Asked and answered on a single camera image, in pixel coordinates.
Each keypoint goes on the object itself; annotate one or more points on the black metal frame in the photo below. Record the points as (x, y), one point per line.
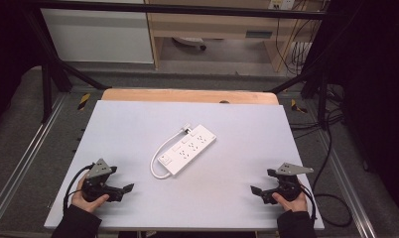
(174, 7)

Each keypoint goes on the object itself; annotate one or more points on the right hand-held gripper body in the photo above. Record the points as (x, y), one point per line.
(288, 185)

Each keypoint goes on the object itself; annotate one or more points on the person's left hand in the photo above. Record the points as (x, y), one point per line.
(83, 203)

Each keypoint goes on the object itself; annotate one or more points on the wooden table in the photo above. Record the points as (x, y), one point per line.
(187, 96)

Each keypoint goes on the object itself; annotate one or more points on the yellow black floor tape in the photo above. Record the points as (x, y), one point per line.
(297, 106)
(84, 101)

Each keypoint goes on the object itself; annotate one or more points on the person's right hand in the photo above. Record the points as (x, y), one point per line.
(295, 205)

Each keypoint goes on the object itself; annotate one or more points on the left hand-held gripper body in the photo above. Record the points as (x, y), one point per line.
(98, 169)

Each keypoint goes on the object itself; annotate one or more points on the aluminium floor rail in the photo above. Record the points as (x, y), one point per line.
(25, 155)
(346, 185)

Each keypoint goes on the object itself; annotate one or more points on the white power plug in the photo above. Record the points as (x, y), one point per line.
(187, 127)

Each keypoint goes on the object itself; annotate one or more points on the white cabinet panel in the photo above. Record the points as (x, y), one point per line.
(95, 36)

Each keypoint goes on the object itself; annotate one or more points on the white power strip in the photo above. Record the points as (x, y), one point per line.
(187, 148)

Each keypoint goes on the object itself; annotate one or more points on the white wall socket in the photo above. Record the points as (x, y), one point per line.
(282, 4)

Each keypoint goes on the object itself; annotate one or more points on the light wooden desk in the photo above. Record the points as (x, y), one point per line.
(214, 28)

